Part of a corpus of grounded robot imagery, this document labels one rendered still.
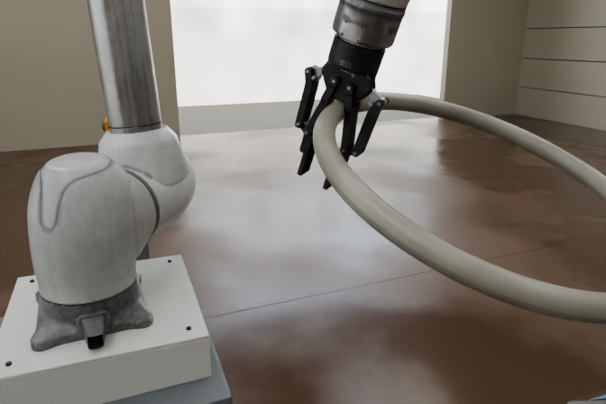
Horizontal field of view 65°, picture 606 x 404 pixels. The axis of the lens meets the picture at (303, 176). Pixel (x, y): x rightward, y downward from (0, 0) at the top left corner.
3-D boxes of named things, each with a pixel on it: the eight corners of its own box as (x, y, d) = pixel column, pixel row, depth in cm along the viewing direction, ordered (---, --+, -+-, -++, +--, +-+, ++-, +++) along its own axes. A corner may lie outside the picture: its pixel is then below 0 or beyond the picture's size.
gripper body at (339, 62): (322, 31, 65) (305, 93, 70) (377, 54, 62) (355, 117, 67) (346, 26, 71) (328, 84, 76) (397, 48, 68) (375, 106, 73)
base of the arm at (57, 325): (28, 370, 69) (22, 336, 67) (36, 296, 88) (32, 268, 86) (159, 338, 77) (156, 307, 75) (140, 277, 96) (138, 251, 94)
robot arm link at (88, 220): (13, 298, 77) (-10, 166, 70) (87, 251, 94) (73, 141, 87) (102, 313, 73) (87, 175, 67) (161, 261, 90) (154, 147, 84)
